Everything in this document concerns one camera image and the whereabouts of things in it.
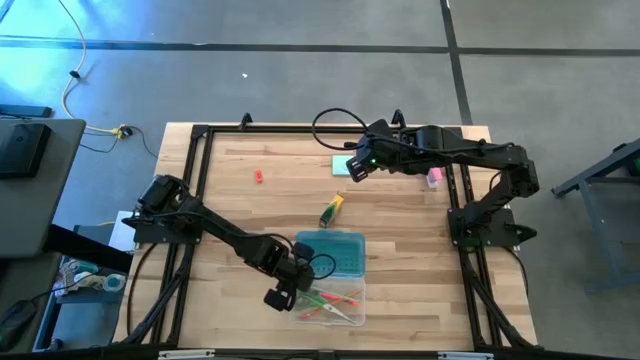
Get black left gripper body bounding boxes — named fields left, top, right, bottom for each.
left=272, top=242, right=316, bottom=294

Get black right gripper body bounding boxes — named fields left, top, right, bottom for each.
left=355, top=119, right=407, bottom=174

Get light blue sticky note pad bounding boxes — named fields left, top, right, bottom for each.
left=331, top=154, right=354, bottom=177

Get green handled scissors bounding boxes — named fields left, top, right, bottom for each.
left=298, top=293, right=357, bottom=325

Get yellow green highlighter marker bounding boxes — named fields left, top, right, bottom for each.
left=318, top=192, right=346, bottom=230

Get clear pencil case teal lid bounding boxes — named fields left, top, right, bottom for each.
left=290, top=229, right=368, bottom=327

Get green pencil red eraser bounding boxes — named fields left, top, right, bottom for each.
left=309, top=287, right=361, bottom=307

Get orange pencil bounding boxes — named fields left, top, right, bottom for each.
left=298, top=290, right=364, bottom=320

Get clear tape roll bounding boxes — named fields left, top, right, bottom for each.
left=102, top=273, right=127, bottom=294

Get white paper sheet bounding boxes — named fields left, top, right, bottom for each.
left=108, top=210, right=141, bottom=252

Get black desk support beam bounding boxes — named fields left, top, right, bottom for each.
left=44, top=224, right=134, bottom=274

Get blue grey metal cart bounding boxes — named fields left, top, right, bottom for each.
left=551, top=138, right=640, bottom=294

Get grey side desk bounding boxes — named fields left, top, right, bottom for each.
left=0, top=118, right=87, bottom=259

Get black box device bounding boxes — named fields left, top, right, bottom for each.
left=0, top=123, right=53, bottom=180

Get black flat bar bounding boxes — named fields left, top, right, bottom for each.
left=0, top=104, right=54, bottom=119

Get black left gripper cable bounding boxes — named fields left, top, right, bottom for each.
left=299, top=253, right=338, bottom=281

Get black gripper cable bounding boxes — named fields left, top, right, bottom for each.
left=311, top=107, right=374, bottom=151
left=299, top=253, right=338, bottom=281

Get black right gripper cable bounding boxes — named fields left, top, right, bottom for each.
left=311, top=107, right=374, bottom=151

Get black aluminium table frame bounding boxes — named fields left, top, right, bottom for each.
left=119, top=123, right=539, bottom=351

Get white table edge bracket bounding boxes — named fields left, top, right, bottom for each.
left=157, top=349, right=216, bottom=360
left=437, top=351, right=495, bottom=360

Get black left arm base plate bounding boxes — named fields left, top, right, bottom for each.
left=133, top=219, right=204, bottom=245

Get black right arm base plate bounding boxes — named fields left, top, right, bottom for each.
left=447, top=207, right=539, bottom=249

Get thin black floor cable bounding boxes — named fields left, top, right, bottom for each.
left=79, top=127, right=159, bottom=159

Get white floor cable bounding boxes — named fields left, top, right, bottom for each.
left=57, top=0, right=124, bottom=136

